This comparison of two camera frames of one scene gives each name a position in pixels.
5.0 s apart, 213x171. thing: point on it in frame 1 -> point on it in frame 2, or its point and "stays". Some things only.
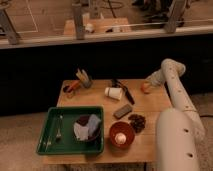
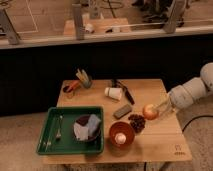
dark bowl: [87, 128] stays
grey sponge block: [122, 111] stays
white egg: [120, 138] stays
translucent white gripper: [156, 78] -> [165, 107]
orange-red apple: [146, 87] -> [150, 111]
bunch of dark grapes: [137, 122] stays
